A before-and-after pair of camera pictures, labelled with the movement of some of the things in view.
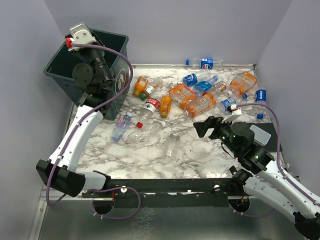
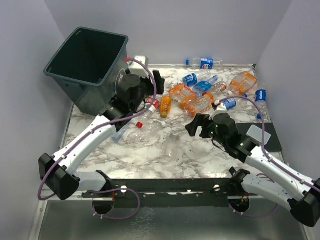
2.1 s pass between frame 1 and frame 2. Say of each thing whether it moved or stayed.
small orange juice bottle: stayed
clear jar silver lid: stayed
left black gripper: moved
